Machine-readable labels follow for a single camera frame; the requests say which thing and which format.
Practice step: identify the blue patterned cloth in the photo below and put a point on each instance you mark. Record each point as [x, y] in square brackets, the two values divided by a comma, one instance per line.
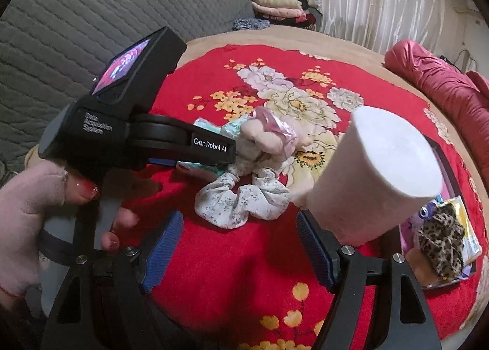
[250, 24]

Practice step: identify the dark red quilt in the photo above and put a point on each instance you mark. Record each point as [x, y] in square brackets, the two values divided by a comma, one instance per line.
[447, 86]

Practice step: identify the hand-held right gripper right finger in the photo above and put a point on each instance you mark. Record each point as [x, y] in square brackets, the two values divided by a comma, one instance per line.
[315, 250]

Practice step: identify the grey quilted headboard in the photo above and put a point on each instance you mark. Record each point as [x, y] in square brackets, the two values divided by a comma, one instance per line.
[95, 10]

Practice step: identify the person's left hand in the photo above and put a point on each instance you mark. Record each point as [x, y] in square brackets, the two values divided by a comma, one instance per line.
[30, 220]

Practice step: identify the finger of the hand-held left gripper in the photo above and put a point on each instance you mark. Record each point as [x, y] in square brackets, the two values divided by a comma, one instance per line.
[214, 147]

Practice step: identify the red floral blanket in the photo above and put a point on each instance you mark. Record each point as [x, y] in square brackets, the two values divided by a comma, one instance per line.
[248, 281]

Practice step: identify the beige folded cloth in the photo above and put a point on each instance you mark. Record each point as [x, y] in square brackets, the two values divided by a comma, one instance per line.
[273, 0]

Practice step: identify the purple printed packet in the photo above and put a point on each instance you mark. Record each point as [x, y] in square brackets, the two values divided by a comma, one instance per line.
[409, 228]

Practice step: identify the yellow white packet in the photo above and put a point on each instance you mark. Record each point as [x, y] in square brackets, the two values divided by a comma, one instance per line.
[470, 245]

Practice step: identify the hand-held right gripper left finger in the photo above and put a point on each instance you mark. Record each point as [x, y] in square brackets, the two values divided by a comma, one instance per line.
[164, 247]

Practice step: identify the small green tissue pack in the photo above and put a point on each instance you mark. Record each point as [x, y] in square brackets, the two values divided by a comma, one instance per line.
[231, 129]

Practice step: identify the dark tray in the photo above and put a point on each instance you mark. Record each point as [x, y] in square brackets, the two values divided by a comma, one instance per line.
[439, 147]

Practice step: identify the leopard print scrunchie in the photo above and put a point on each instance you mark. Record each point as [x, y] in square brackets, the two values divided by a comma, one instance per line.
[443, 243]

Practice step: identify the pink folded cloth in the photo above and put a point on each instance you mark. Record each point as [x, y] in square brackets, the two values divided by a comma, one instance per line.
[277, 13]

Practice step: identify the white floral scrunchie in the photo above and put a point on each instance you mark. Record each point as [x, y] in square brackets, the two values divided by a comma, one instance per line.
[244, 197]

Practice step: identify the large green tissue pack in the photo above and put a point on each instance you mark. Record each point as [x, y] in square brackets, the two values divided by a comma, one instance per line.
[206, 124]

